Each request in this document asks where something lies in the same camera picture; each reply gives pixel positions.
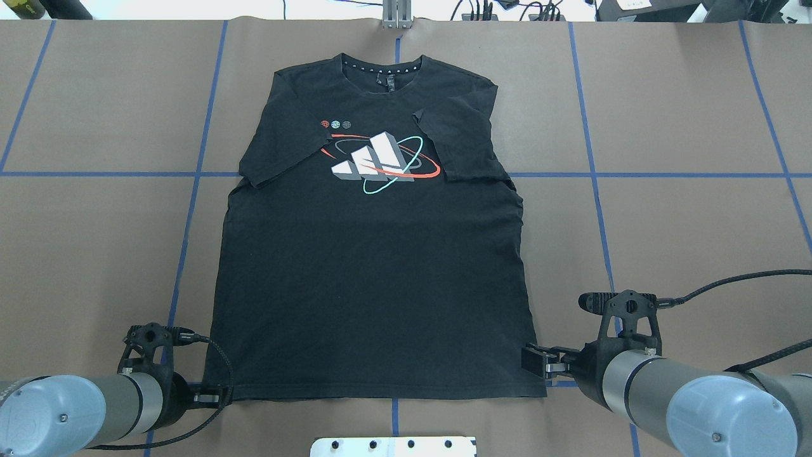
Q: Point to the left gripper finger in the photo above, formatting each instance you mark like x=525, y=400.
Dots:
x=207, y=397

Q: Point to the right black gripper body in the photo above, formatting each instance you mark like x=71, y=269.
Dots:
x=591, y=366

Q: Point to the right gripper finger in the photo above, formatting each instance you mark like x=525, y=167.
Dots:
x=550, y=362

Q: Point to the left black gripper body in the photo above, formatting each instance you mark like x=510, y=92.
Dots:
x=176, y=398

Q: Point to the black graphic t-shirt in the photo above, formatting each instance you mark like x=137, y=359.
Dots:
x=372, y=245

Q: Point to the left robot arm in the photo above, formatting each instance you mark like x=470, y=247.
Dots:
x=61, y=415

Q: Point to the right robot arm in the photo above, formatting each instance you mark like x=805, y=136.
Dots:
x=696, y=411

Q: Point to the black printer device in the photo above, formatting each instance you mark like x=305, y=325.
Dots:
x=646, y=11

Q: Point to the black water bottle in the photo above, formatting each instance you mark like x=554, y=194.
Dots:
x=67, y=9

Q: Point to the yellow black bottle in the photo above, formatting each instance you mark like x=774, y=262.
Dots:
x=26, y=9

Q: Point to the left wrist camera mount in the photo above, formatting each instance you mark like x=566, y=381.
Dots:
x=149, y=349

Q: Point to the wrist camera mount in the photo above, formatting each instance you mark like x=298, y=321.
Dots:
x=628, y=322
x=149, y=349

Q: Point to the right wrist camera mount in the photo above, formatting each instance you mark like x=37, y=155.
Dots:
x=628, y=322

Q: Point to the white pedestal column base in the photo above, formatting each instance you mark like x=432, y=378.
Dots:
x=395, y=446

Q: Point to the aluminium frame post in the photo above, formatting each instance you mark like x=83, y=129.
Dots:
x=397, y=14

